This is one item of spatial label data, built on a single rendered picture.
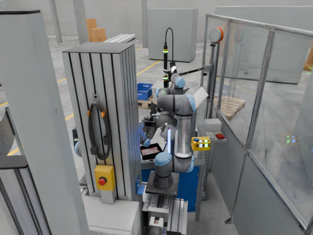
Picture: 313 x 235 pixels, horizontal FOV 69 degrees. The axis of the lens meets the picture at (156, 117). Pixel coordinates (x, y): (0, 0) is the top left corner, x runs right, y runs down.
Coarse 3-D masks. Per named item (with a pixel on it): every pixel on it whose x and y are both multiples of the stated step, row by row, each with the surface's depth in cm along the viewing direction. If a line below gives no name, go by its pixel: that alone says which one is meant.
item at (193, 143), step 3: (192, 138) 210; (198, 138) 210; (201, 138) 210; (204, 138) 210; (207, 138) 210; (192, 141) 208; (195, 141) 206; (198, 141) 206; (204, 141) 205; (207, 141) 205; (210, 141) 205; (192, 144) 208; (195, 144) 204; (198, 144) 204; (210, 144) 205; (192, 147) 209; (195, 147) 206; (198, 147) 206; (201, 147) 206; (204, 147) 207; (207, 147) 207; (210, 147) 207; (195, 150) 207; (198, 150) 207; (201, 150) 208; (204, 150) 208
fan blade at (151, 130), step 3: (153, 120) 242; (156, 120) 241; (147, 126) 244; (150, 126) 242; (144, 129) 245; (147, 129) 242; (150, 129) 241; (153, 129) 240; (156, 129) 239; (144, 132) 243; (147, 132) 241; (150, 132) 240; (153, 132) 238; (150, 135) 238; (153, 135) 237; (150, 138) 237
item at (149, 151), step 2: (148, 148) 236; (150, 148) 235; (152, 148) 235; (154, 148) 236; (140, 150) 233; (142, 150) 232; (146, 150) 232; (148, 150) 233; (150, 150) 232; (152, 150) 232; (154, 150) 232; (156, 150) 232; (158, 150) 232; (142, 152) 229; (144, 152) 229; (146, 152) 229; (148, 152) 229; (150, 152) 229; (152, 152) 228; (154, 152) 229; (144, 154) 226; (146, 154) 226
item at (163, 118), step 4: (160, 116) 227; (164, 116) 225; (168, 116) 225; (172, 116) 224; (160, 120) 220; (164, 120) 218; (168, 120) 216; (172, 120) 214; (176, 120) 212; (156, 124) 217; (160, 124) 214; (164, 124) 212
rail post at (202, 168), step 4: (200, 168) 221; (200, 172) 224; (200, 176) 226; (200, 180) 229; (200, 184) 232; (200, 188) 235; (200, 192) 236; (200, 196) 239; (200, 200) 242; (196, 208) 247; (196, 212) 249; (196, 216) 252; (196, 220) 255
